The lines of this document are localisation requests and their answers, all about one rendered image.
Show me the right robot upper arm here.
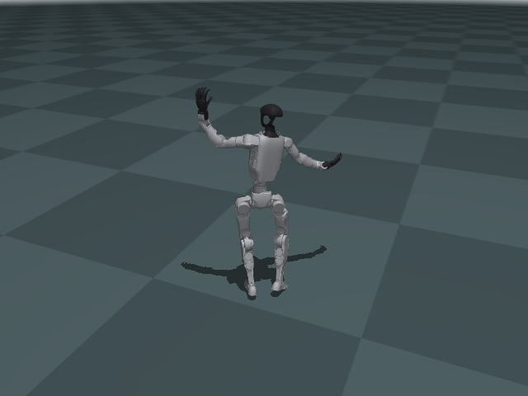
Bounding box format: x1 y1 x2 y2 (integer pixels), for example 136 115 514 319
283 136 306 164

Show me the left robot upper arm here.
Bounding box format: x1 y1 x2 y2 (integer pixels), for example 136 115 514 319
216 134 259 149

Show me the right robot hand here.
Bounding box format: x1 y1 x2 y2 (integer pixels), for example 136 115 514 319
322 153 342 169

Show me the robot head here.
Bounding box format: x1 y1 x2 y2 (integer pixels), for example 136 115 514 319
260 104 283 138

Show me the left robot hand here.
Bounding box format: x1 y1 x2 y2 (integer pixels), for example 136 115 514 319
196 87 212 120

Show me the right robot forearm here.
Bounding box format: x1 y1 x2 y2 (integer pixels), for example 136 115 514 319
300 155 328 172

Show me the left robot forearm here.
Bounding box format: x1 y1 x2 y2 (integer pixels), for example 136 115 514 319
198 114 223 146

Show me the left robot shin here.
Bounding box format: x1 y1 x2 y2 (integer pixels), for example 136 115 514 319
240 238 254 286

